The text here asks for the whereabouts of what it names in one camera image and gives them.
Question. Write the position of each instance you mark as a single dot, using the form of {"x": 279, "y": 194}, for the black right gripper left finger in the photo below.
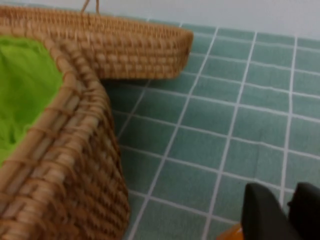
{"x": 265, "y": 215}

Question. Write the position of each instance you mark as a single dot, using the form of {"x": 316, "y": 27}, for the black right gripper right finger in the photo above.
{"x": 308, "y": 212}

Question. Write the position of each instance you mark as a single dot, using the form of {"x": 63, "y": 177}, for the orange yellow artificial pear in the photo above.
{"x": 231, "y": 233}

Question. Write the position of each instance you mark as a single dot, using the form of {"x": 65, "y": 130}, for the woven wicker basket body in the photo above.
{"x": 70, "y": 175}

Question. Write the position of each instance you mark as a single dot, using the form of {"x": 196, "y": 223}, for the green fabric basket liner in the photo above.
{"x": 22, "y": 95}

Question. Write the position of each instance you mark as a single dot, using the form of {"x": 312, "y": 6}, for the teal white grid tablecloth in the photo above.
{"x": 212, "y": 125}

